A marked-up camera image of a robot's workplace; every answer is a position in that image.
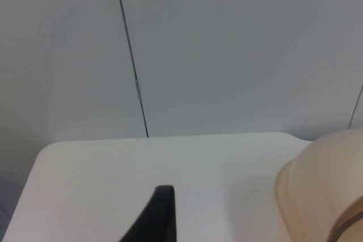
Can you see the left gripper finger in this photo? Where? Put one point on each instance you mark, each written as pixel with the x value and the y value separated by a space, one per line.
pixel 161 219

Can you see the cream lid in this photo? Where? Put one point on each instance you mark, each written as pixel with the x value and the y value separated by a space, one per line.
pixel 355 232

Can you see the cream box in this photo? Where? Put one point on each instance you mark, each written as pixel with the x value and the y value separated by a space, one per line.
pixel 312 185

